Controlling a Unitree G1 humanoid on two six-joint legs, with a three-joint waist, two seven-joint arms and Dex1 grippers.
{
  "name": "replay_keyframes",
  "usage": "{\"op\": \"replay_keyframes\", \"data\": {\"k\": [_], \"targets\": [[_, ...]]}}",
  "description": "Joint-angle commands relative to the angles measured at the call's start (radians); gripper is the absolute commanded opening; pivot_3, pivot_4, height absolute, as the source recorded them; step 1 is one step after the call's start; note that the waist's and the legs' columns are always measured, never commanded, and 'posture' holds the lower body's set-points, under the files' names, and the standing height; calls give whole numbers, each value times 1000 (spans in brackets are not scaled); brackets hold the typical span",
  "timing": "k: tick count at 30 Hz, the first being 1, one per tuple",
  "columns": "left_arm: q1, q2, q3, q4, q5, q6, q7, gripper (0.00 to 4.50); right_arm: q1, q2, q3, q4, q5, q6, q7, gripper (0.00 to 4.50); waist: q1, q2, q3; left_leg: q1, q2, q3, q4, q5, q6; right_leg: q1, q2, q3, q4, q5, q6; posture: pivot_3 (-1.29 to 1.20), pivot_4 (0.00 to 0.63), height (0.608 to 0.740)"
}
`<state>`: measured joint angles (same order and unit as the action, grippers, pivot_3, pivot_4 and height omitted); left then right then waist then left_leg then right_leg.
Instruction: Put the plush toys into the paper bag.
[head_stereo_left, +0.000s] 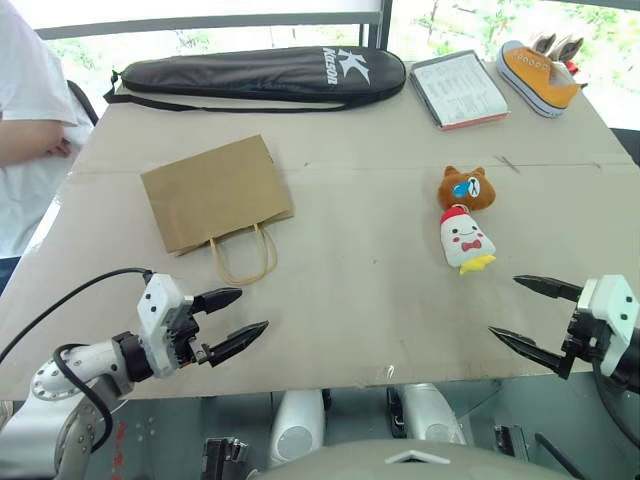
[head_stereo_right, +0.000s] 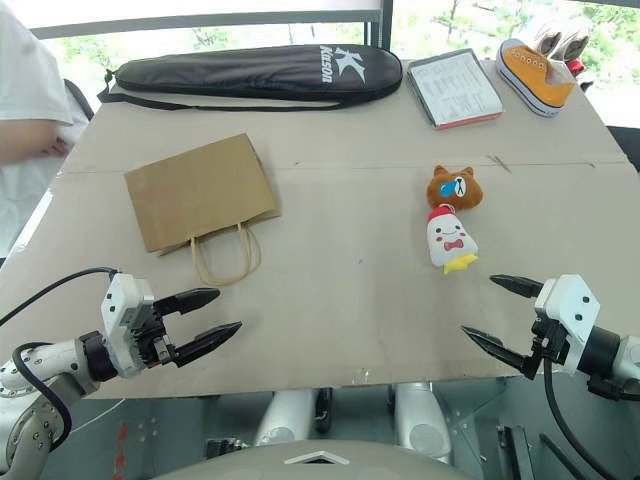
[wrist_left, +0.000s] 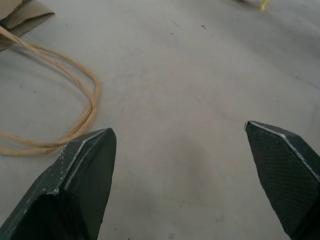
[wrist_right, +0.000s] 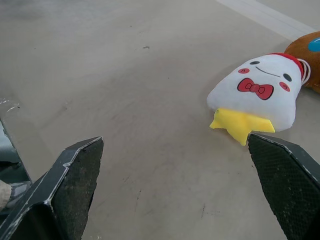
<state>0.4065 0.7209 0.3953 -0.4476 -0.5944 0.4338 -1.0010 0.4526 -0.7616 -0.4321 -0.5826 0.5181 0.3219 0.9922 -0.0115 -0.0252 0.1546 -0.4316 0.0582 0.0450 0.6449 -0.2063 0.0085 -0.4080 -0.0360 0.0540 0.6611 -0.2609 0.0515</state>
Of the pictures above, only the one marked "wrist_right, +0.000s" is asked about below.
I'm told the white plush toy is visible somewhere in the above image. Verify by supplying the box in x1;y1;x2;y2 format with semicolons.
206;52;312;147

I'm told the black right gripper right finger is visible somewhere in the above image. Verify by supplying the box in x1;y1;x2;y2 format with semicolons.
247;132;320;240

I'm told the brown plush toy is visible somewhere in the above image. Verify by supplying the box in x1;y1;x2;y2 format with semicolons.
284;30;320;94

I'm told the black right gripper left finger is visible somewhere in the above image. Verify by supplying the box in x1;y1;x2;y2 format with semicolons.
0;136;104;240

